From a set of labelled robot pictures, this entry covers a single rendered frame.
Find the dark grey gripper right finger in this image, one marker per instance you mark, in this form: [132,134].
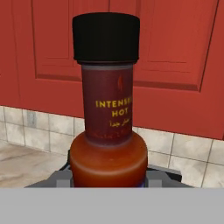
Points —
[163,178]

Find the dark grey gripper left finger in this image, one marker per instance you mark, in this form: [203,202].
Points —
[59,179]

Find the red hot sauce bottle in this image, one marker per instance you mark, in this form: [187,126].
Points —
[108,116]

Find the red cabinet door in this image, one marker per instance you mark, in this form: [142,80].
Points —
[178,67]
[52,58]

